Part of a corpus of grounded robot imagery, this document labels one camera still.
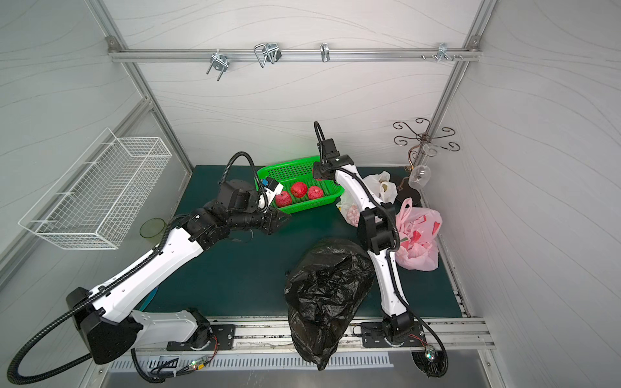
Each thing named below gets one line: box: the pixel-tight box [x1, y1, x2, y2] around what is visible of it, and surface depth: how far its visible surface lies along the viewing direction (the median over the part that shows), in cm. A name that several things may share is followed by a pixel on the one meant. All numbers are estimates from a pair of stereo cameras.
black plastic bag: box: [283, 237, 376, 372], surface depth 78 cm
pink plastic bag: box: [394, 197, 443, 272], surface depth 86 cm
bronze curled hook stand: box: [392, 118, 461, 190], surface depth 91 cm
